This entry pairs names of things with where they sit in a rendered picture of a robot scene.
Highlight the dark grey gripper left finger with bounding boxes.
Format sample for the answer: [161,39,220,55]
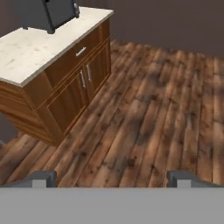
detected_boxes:
[2,170,58,189]

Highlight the dark grey toaster oven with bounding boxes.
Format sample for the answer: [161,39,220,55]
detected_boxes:
[16,0,81,35]

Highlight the silver drawer handle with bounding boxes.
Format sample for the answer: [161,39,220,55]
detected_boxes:
[75,46,88,58]

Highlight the wooden kitchen island cabinet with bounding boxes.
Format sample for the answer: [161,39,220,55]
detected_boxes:
[0,6,115,147]

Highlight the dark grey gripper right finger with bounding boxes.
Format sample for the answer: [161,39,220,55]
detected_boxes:
[167,170,224,189]

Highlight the silver cupboard door handle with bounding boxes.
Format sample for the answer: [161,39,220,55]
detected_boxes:
[86,64,93,83]
[80,69,88,89]

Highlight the wooden cupboard door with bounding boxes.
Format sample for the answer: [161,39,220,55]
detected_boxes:
[83,43,112,102]
[46,66,91,136]

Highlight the wooden drawer front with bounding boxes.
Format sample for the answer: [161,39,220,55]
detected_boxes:
[44,25,103,90]

